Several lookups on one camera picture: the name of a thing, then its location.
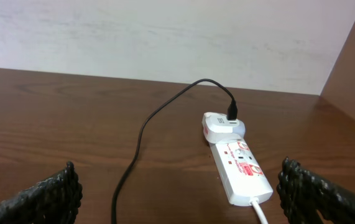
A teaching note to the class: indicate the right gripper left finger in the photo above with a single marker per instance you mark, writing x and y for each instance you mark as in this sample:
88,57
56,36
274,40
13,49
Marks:
54,200

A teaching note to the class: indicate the white USB charger adapter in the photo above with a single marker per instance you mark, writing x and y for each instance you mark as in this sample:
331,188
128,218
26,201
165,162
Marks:
218,130

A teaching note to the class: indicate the white power strip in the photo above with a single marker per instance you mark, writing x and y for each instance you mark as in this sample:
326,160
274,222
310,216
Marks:
242,178

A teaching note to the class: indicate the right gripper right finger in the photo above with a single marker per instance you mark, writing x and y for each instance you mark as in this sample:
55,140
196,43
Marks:
306,197

